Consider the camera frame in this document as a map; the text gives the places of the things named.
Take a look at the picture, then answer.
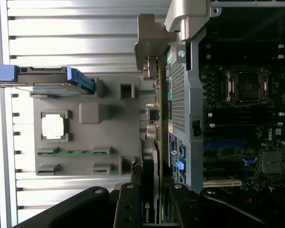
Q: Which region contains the white expansion slot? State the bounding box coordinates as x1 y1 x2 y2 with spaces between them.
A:
203 179 243 187

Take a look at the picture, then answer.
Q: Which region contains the blue expansion slot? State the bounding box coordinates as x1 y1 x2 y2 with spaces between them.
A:
203 140 247 148

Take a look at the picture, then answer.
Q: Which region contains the grey parts rack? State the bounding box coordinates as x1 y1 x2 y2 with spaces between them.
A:
29 77 146 177

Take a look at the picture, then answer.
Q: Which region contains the loose green RAM stick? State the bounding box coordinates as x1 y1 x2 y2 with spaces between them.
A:
38 148 112 157

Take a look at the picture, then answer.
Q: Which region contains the silver chipset heatsink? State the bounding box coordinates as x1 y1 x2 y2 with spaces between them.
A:
261 151 284 174

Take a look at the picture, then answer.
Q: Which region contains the green Dell motherboard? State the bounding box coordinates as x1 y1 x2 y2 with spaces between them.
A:
199 42 285 190

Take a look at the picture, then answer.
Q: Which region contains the black open PC case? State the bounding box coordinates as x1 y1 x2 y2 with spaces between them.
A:
163 0 285 198

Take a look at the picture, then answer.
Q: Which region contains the silver CPU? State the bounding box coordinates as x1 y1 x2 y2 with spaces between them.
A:
41 114 65 140

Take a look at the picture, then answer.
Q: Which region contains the CPU socket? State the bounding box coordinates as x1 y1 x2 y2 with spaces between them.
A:
224 67 270 104

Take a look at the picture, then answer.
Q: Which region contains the hard disk in blue caddy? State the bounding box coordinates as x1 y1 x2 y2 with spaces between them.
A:
0 64 96 95

